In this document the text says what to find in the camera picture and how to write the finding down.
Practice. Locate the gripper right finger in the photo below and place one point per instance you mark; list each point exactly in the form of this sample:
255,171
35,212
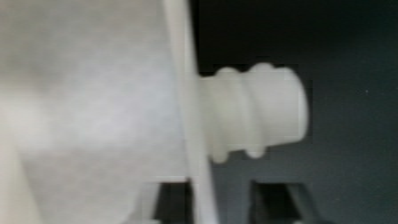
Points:
282,205

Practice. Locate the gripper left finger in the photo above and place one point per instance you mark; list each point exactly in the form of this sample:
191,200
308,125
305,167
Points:
166,204

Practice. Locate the white cabinet body box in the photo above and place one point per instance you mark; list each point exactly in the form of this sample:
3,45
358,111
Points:
117,121

